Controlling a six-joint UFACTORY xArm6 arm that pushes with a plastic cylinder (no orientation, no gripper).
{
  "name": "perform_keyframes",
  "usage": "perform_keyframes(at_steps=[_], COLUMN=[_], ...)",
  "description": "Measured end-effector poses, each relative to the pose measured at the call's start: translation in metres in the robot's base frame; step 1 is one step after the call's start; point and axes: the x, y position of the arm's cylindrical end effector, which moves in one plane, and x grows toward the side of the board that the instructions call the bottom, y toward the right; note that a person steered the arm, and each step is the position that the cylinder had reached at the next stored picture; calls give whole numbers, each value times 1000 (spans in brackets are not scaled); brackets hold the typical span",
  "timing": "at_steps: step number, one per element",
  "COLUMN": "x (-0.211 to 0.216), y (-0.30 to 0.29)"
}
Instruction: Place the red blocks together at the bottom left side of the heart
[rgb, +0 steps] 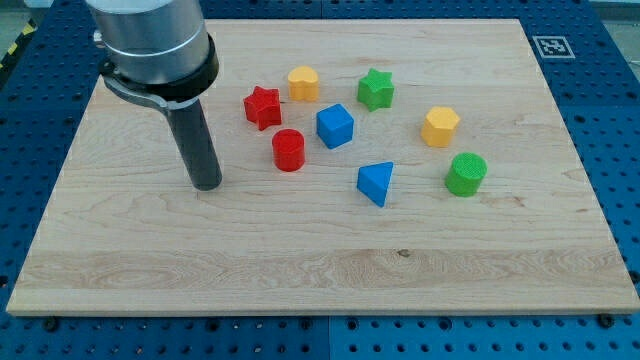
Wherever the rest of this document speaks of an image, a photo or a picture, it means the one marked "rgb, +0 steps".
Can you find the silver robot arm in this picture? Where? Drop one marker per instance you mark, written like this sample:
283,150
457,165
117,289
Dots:
157,47

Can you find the yellow heart block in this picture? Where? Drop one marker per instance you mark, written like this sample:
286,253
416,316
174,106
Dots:
303,84

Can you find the red cylinder block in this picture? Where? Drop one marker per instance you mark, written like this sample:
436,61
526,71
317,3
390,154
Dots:
288,150

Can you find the wooden board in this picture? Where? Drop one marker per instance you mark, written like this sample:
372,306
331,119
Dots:
125,234

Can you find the blue triangle block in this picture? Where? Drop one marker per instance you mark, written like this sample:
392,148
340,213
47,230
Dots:
374,180

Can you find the blue cube block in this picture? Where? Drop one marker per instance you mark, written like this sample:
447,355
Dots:
334,126

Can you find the red star block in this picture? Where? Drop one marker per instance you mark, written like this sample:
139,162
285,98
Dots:
262,107

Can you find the green star block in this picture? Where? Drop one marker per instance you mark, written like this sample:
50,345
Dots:
376,90

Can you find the yellow hexagon block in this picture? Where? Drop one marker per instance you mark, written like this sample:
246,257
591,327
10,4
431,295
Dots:
439,126

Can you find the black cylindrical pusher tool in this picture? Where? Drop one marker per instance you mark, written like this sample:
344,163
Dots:
191,134

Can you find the green cylinder block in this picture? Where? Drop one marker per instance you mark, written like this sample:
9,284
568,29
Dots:
465,174

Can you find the white fiducial marker tag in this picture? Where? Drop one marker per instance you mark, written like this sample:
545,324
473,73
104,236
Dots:
553,47

